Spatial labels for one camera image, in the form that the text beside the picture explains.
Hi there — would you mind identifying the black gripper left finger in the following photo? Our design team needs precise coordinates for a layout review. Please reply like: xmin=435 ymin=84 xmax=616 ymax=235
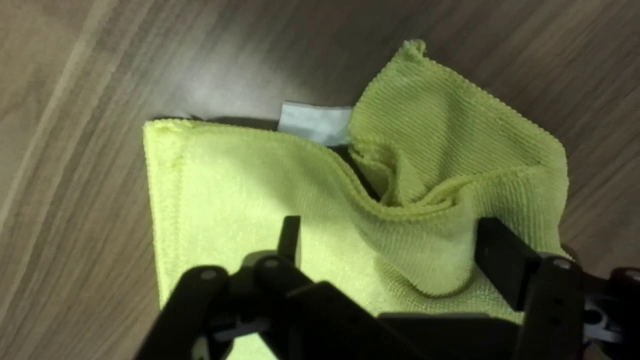
xmin=133 ymin=214 xmax=316 ymax=360

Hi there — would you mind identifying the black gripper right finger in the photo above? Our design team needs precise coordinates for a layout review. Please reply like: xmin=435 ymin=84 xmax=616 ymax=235
xmin=474 ymin=217 xmax=640 ymax=360

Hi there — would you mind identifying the yellow towel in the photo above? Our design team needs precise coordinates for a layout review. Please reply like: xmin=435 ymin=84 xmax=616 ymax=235
xmin=145 ymin=39 xmax=569 ymax=360

